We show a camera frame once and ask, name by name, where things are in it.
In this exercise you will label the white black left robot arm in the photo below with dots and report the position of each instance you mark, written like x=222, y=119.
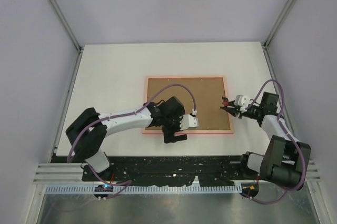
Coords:
x=88, y=131

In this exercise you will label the aluminium corner post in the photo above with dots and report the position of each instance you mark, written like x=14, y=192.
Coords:
x=286, y=9
x=64, y=23

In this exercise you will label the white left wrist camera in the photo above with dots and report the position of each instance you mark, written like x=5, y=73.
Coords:
x=188, y=121

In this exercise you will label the pink picture frame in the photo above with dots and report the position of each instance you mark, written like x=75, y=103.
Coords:
x=208, y=92

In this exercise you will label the right aluminium corner post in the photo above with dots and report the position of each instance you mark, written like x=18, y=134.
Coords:
x=286, y=9

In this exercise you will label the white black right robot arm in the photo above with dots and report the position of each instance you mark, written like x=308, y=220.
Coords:
x=286, y=159

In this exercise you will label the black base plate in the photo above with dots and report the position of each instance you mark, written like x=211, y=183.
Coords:
x=177, y=171

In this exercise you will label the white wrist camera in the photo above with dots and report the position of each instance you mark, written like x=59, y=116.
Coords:
x=188, y=121
x=242, y=102

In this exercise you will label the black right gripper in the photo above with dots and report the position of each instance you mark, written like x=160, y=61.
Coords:
x=234, y=110

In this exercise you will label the red handled screwdriver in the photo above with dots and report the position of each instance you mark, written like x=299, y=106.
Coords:
x=225, y=101

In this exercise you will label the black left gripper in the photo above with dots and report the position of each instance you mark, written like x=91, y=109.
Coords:
x=169, y=135

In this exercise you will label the aluminium front rail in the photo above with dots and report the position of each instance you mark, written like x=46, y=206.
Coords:
x=68, y=173

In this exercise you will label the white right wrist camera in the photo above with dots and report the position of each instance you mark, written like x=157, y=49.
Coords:
x=242, y=102

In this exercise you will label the left aluminium corner post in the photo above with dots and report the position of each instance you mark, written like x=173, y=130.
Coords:
x=64, y=23

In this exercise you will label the white slotted cable duct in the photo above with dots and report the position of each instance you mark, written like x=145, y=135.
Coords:
x=68, y=189

